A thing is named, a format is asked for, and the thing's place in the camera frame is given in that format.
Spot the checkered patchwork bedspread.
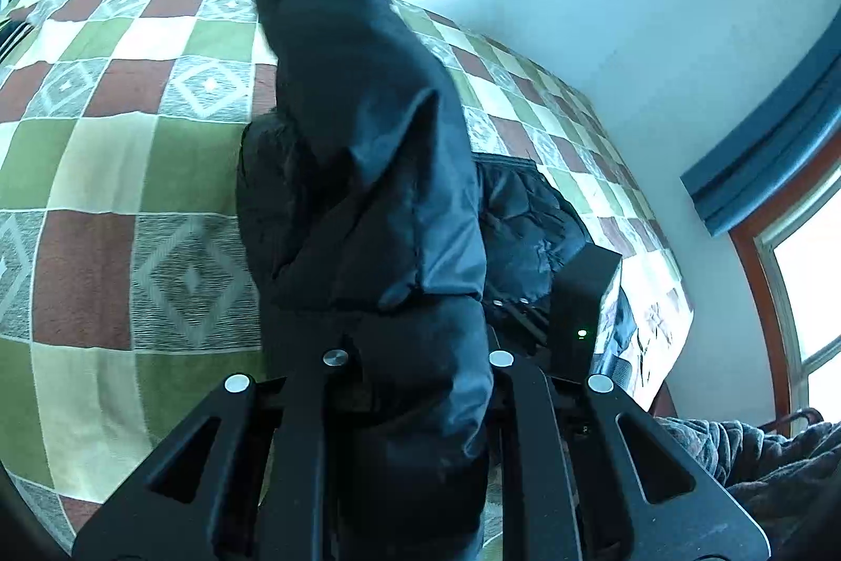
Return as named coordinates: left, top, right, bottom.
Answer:
left=0, top=0, right=695, bottom=557

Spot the grey fleece cloth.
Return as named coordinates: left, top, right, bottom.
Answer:
left=655, top=406, right=841, bottom=561

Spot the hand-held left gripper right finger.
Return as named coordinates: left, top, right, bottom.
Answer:
left=486, top=348, right=771, bottom=561

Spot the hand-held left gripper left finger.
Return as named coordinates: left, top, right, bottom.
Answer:
left=71, top=347, right=369, bottom=561

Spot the wooden framed window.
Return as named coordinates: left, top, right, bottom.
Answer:
left=728, top=154, right=841, bottom=424

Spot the black padded jacket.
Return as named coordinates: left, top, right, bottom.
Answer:
left=234, top=0, right=635, bottom=561

